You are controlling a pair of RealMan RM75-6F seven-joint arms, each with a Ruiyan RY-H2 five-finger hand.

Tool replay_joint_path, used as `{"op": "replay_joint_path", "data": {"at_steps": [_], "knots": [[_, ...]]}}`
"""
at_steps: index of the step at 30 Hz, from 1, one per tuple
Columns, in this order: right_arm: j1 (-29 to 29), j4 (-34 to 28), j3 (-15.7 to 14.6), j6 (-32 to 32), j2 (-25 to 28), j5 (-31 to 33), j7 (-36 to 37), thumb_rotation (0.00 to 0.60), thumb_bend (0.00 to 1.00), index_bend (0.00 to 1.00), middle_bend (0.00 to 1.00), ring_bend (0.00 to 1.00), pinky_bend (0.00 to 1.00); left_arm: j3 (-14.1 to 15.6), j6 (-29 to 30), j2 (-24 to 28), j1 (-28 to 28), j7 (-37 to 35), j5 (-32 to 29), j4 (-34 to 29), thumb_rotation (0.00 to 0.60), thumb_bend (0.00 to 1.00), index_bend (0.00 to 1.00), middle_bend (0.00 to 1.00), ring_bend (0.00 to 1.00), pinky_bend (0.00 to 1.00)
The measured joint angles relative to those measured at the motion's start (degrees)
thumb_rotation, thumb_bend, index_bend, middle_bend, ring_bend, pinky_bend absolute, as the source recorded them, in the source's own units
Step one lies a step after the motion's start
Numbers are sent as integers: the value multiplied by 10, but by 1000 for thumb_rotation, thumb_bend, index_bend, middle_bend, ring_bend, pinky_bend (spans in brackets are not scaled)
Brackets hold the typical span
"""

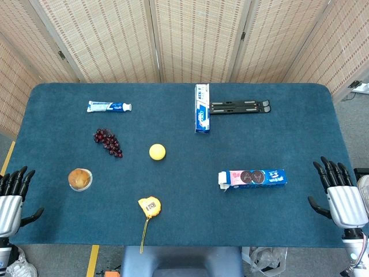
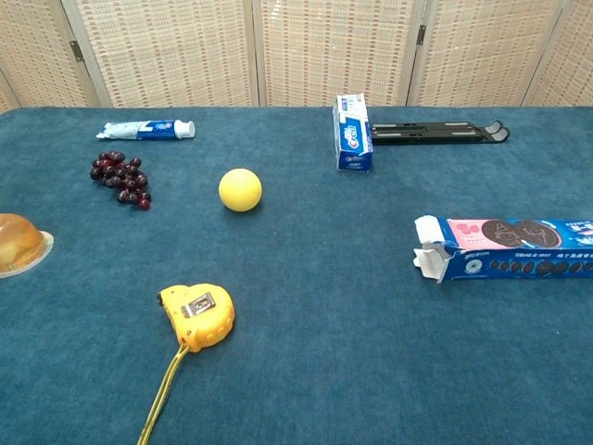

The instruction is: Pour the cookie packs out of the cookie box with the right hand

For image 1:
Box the black and silver left hand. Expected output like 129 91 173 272
0 166 45 238

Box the black and silver right hand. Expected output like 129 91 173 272
307 156 369 230

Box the pink blue cookie box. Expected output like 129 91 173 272
217 169 288 190

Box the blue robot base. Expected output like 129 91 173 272
121 245 244 277

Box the blue white toothpaste box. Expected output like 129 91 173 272
194 83 212 134

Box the white sneaker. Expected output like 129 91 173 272
5 248 38 277
356 174 369 216

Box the muffin in plastic cup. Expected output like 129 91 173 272
67 168 93 192

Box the clear plastic bag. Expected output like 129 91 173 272
242 246 289 275

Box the dark red grape bunch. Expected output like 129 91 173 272
93 128 124 159

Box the white blue toothpaste tube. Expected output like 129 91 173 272
86 100 133 113

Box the yellow tape measure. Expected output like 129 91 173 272
137 196 162 254

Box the black folding laptop stand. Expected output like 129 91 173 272
209 99 272 115

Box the yellow ball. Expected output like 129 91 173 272
149 143 167 161

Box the blue table cloth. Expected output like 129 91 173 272
5 83 360 248

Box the woven folding screen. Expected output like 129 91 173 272
0 0 369 136

